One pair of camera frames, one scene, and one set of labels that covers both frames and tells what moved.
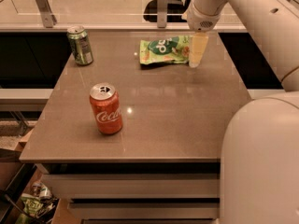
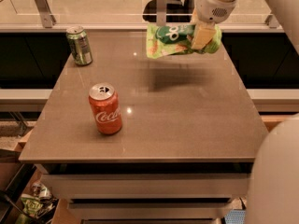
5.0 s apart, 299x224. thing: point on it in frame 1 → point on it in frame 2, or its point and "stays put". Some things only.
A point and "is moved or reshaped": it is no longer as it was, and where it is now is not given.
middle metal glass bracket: x=162 y=7 stays put
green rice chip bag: x=164 y=49 is moved or reshaped
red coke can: x=106 y=105 stays put
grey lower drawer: x=147 y=210 stays put
